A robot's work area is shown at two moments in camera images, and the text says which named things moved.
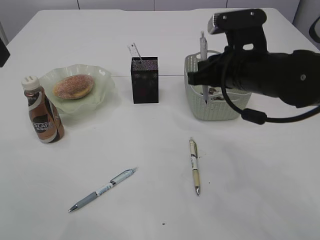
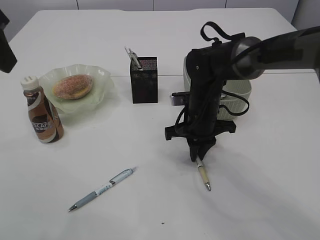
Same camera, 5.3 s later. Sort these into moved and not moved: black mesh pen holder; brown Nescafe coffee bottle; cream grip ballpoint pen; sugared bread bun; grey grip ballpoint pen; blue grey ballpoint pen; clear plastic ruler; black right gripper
Moved: black right gripper; grey grip ballpoint pen; cream grip ballpoint pen; clear plastic ruler
Not moved: black mesh pen holder; brown Nescafe coffee bottle; blue grey ballpoint pen; sugared bread bun
